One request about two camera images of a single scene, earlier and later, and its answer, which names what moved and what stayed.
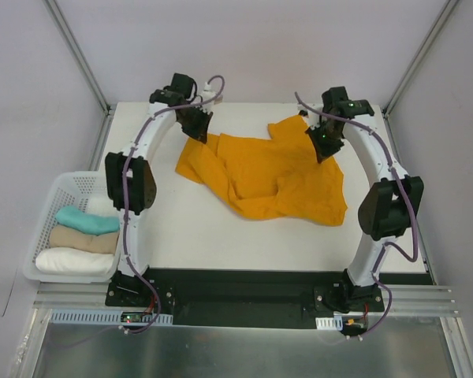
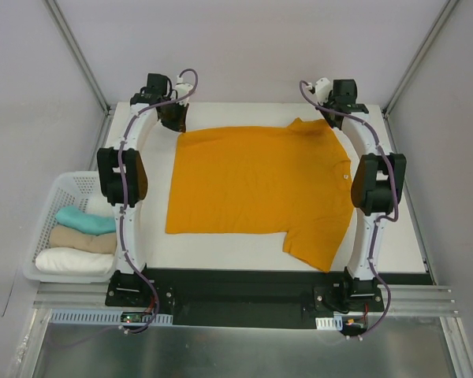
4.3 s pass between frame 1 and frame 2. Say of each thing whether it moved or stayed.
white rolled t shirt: stayed
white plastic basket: stayed
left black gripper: moved
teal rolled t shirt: stayed
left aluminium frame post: stayed
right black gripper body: moved
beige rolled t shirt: stayed
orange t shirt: moved
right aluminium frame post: stayed
